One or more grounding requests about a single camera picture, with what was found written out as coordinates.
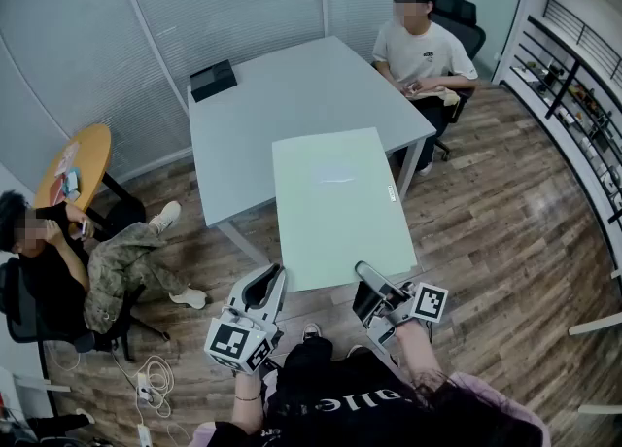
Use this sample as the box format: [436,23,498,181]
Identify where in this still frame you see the light green mat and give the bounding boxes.
[270,126,419,293]

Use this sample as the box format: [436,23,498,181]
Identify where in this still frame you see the pink white booklet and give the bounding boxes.
[53,140,81,180]

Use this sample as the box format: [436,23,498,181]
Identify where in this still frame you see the black office chair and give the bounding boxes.
[429,0,488,162]
[0,257,172,363]

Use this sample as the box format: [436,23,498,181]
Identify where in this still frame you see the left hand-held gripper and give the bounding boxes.
[203,262,289,378]

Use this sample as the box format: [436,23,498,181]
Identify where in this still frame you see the person's black trousers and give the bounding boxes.
[280,336,391,379]

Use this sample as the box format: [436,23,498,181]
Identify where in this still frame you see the person's black shirt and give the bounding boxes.
[213,351,543,447]

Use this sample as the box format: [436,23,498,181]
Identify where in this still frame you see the round orange side table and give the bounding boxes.
[32,123,148,243]

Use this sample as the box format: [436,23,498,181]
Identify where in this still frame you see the black metal railing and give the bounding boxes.
[509,0,622,120]

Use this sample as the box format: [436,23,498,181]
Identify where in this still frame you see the grey table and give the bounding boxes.
[187,35,437,267]

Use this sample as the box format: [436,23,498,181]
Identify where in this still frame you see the person's right forearm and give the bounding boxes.
[395,318,446,388]

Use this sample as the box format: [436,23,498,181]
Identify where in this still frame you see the person's left forearm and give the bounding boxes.
[231,369,267,437]

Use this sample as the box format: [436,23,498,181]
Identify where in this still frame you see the beige cloth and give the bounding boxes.
[421,86,461,109]

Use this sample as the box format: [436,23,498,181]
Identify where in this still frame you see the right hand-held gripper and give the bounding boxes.
[351,260,450,356]

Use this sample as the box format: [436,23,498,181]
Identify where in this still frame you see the black box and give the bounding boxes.
[189,58,239,103]

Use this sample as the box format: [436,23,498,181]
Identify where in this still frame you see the white power strip with cables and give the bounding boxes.
[110,354,191,442]

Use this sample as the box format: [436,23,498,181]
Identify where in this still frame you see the person's left shoe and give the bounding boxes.
[300,322,326,345]

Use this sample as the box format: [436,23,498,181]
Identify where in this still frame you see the red card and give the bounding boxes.
[48,177,68,207]

